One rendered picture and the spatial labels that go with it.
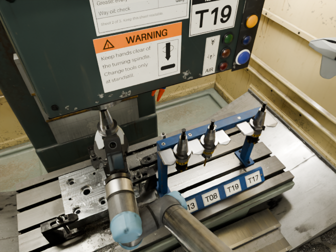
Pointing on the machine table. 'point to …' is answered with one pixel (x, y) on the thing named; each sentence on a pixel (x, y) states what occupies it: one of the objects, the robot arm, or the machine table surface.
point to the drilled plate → (87, 215)
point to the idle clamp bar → (149, 161)
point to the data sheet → (135, 13)
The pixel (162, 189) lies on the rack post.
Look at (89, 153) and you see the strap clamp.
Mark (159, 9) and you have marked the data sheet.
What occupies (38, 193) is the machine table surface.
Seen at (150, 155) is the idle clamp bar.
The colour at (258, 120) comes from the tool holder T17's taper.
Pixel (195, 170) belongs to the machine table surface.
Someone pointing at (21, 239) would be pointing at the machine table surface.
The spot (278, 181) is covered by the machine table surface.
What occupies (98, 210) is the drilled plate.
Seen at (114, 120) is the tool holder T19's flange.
